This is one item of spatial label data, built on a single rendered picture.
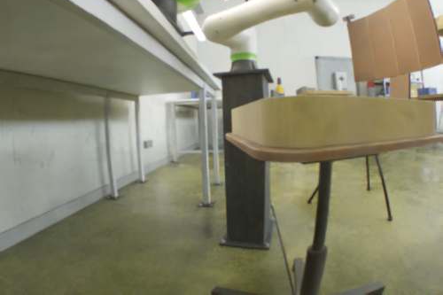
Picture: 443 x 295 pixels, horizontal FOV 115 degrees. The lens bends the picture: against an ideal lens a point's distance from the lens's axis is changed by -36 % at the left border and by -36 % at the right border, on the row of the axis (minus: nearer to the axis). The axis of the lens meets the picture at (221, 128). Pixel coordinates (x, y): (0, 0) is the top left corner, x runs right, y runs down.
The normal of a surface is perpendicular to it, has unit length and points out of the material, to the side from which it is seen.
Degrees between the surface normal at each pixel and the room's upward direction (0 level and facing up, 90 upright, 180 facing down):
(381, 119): 90
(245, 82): 90
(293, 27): 90
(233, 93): 90
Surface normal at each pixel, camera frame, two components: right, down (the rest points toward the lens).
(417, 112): 0.10, 0.04
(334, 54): -0.11, 0.04
